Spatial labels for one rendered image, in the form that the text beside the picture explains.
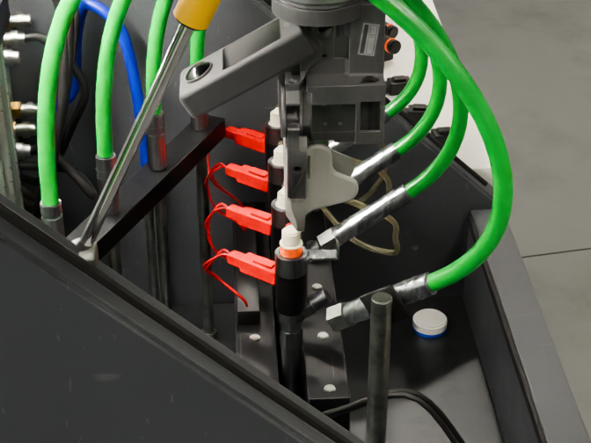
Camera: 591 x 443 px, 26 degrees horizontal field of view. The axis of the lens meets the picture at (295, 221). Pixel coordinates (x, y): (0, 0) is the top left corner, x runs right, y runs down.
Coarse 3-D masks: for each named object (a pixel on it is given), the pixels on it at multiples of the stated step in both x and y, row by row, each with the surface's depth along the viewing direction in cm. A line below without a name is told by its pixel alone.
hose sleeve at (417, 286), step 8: (408, 280) 97; (416, 280) 96; (424, 280) 96; (400, 288) 97; (408, 288) 96; (416, 288) 96; (424, 288) 96; (400, 296) 97; (408, 296) 97; (416, 296) 96; (424, 296) 96; (344, 304) 100; (352, 304) 100; (360, 304) 99; (344, 312) 100; (352, 312) 99; (360, 312) 99; (352, 320) 100; (360, 320) 100
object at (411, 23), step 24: (72, 0) 95; (384, 0) 85; (408, 24) 86; (48, 48) 98; (432, 48) 86; (48, 72) 99; (456, 72) 86; (48, 96) 100; (480, 96) 87; (48, 120) 101; (480, 120) 87; (48, 144) 103; (504, 144) 88; (48, 168) 104; (504, 168) 88; (48, 192) 105; (504, 192) 89; (48, 216) 106; (504, 216) 90; (480, 240) 92; (456, 264) 94; (480, 264) 93; (432, 288) 96
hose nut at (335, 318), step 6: (336, 306) 101; (342, 306) 100; (330, 312) 101; (336, 312) 100; (342, 312) 100; (330, 318) 100; (336, 318) 100; (342, 318) 100; (330, 324) 101; (336, 324) 100; (342, 324) 100; (348, 324) 100; (354, 324) 101
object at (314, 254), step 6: (312, 252) 111; (318, 252) 111; (324, 252) 111; (330, 252) 111; (306, 258) 110; (312, 258) 110; (318, 258) 110; (324, 258) 110; (330, 258) 110; (336, 258) 110
